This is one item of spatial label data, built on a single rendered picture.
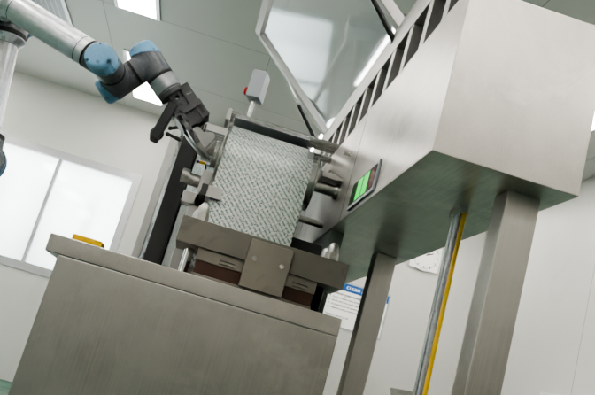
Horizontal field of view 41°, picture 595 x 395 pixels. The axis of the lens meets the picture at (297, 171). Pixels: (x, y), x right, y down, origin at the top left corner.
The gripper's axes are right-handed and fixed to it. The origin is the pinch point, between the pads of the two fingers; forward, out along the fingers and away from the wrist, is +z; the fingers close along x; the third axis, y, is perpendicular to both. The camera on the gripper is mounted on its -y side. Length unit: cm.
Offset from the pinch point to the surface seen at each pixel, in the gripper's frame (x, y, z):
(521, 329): 415, 204, 182
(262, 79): 52, 40, -22
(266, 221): -5.8, 3.2, 23.6
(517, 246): -83, 22, 55
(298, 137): 24.2, 31.3, 5.6
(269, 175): -5.8, 10.7, 14.0
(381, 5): -18, 58, -7
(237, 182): -5.8, 2.8, 10.9
